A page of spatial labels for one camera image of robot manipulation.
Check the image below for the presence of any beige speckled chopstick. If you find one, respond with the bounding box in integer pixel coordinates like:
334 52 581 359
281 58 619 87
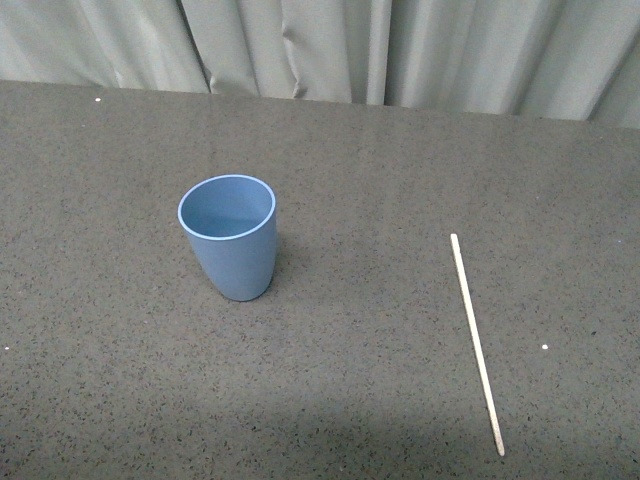
450 233 506 457

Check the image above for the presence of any blue plastic cup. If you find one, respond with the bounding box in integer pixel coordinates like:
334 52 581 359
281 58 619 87
177 174 277 301

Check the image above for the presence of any grey-green curtain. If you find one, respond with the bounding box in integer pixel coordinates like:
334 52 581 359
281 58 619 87
1 1 639 128

